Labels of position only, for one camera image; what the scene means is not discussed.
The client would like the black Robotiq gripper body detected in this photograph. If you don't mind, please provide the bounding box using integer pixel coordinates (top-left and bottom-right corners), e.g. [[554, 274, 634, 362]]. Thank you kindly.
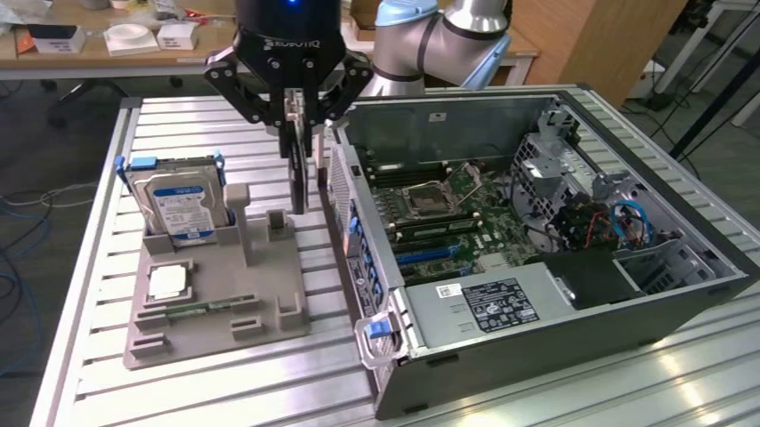
[[230, 0, 348, 97]]

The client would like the graphics card with metal bracket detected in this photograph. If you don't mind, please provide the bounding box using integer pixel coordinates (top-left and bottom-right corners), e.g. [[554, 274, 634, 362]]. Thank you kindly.
[[282, 86, 314, 216]]

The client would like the flat white box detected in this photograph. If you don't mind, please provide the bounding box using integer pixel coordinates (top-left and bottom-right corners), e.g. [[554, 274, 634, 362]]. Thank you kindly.
[[344, 20, 377, 53]]

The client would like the small white labelled box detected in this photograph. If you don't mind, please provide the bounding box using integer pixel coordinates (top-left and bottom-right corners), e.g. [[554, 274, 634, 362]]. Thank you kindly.
[[155, 22, 200, 51]]

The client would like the brown cardboard box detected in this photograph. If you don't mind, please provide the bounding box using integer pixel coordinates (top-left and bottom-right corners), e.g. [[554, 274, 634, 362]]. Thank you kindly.
[[347, 0, 381, 31]]

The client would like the white box with round hollow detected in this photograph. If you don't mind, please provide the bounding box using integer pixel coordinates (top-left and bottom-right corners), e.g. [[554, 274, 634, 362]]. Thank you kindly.
[[103, 24, 161, 57]]

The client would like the black office chair base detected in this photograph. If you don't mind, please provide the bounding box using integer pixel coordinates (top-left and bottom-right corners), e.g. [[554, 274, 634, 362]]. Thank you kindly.
[[44, 78, 129, 130]]

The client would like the wooden desk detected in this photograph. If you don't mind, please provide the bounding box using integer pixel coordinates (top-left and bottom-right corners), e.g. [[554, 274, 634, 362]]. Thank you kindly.
[[0, 0, 541, 84]]

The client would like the white box with black lid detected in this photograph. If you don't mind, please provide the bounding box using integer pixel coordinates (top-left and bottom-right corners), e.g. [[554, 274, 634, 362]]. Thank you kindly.
[[27, 24, 85, 54]]

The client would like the CPU socket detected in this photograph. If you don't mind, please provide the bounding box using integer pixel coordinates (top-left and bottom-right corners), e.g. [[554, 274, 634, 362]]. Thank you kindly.
[[402, 184, 458, 214]]

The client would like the hard disk with blue caddy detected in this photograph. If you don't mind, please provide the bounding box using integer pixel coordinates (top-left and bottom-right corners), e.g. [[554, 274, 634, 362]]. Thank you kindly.
[[112, 150, 239, 249]]

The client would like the metal socket cover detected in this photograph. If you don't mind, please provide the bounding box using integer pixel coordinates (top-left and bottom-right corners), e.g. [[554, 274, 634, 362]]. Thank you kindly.
[[445, 162, 491, 210]]

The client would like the black labelled RAM stick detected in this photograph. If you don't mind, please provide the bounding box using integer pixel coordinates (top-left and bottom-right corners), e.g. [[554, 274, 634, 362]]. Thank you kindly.
[[394, 217, 482, 241]]

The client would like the blue expansion slot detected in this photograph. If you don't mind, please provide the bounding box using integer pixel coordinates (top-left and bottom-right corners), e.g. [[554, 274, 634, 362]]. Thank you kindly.
[[395, 246, 455, 267]]

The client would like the green motherboard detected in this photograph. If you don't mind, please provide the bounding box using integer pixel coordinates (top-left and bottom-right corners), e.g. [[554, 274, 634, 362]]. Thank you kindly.
[[355, 155, 547, 286]]

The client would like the grey plastic parts rack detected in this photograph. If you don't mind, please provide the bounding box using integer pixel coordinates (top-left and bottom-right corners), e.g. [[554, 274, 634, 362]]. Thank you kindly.
[[123, 181, 315, 371]]

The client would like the wooden cabinet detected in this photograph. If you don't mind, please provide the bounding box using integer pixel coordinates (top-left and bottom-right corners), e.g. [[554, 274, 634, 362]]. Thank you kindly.
[[521, 0, 690, 108]]

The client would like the silver CPU chip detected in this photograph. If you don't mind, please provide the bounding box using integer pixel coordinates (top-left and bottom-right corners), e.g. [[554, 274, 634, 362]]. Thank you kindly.
[[147, 266, 188, 300]]

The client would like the green RAM stick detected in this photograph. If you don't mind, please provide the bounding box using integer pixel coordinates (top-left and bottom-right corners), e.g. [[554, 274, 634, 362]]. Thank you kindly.
[[164, 298, 239, 318]]

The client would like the grey power supply unit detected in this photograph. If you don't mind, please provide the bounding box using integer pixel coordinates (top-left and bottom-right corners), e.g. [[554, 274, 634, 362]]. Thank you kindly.
[[402, 262, 577, 348]]

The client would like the black plastic shroud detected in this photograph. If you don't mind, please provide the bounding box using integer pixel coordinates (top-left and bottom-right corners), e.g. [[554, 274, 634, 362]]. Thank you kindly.
[[542, 246, 646, 310]]

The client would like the metal disk bay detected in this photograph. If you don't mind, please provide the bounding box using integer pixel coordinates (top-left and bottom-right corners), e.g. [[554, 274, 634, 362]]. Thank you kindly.
[[610, 239, 720, 297]]

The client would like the open black PC case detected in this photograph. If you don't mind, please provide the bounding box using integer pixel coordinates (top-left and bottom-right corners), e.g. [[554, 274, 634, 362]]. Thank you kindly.
[[312, 84, 760, 422]]

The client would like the blue floor cable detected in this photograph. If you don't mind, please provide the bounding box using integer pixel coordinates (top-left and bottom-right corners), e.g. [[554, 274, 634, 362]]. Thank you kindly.
[[0, 195, 59, 379]]

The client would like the blue data wire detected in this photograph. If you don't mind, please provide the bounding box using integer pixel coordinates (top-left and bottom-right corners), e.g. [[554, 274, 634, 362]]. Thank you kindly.
[[610, 199, 654, 246]]

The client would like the white table frame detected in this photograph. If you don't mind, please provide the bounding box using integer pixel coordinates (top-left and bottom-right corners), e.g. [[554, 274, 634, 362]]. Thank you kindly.
[[626, 0, 760, 128]]

